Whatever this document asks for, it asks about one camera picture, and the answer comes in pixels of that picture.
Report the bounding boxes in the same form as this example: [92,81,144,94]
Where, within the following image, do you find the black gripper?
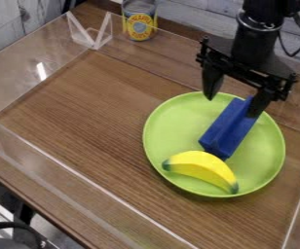
[195,13,295,118]

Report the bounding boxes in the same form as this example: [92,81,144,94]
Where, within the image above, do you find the blue cross-shaped block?
[198,96,258,160]

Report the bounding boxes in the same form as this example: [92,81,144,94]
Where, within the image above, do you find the green plate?
[142,91,285,197]

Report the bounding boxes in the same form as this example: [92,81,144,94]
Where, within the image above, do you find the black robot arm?
[195,0,300,118]

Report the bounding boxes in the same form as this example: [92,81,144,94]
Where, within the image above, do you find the yellow toy banana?
[162,151,239,194]

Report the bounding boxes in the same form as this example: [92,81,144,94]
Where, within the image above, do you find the yellow labelled tin can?
[122,0,158,42]

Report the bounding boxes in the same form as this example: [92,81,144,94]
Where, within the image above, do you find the black metal table leg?
[13,202,35,242]

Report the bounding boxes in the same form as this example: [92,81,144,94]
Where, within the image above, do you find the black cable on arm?
[275,13,300,58]

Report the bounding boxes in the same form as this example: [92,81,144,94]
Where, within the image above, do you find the clear acrylic corner bracket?
[67,12,112,51]

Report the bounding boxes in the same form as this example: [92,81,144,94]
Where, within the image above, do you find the clear acrylic front wall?
[0,125,198,249]

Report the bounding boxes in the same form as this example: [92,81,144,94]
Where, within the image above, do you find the black cable lower left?
[0,221,45,249]

